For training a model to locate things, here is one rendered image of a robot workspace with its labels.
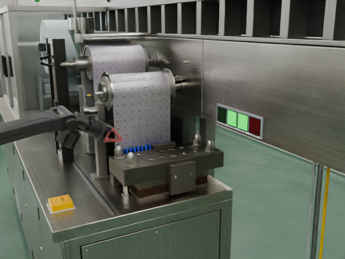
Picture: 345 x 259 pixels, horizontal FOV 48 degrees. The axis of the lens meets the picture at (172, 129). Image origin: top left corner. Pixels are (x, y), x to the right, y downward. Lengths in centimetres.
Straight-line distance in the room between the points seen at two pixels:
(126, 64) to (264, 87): 71
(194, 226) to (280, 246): 152
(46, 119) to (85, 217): 34
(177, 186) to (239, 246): 152
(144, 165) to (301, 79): 59
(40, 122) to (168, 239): 59
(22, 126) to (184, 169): 56
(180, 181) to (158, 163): 11
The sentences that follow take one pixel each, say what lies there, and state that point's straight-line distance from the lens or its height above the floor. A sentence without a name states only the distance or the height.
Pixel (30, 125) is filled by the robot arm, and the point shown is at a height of 120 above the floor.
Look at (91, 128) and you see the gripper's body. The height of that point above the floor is 114.
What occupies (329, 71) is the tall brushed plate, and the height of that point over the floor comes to 138.
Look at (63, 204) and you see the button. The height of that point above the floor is 92.
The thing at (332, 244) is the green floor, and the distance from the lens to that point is 304.
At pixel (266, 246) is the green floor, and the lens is 289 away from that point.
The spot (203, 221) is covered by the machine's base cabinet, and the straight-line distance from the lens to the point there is 147.
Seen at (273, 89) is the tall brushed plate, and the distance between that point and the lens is 117.
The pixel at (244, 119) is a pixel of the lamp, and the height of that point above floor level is 119.
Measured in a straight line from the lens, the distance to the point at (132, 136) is 150.
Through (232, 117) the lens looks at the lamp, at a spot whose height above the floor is 119.
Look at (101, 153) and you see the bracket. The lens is 157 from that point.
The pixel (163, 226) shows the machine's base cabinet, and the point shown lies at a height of 82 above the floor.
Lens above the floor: 150
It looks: 15 degrees down
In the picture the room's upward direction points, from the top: straight up
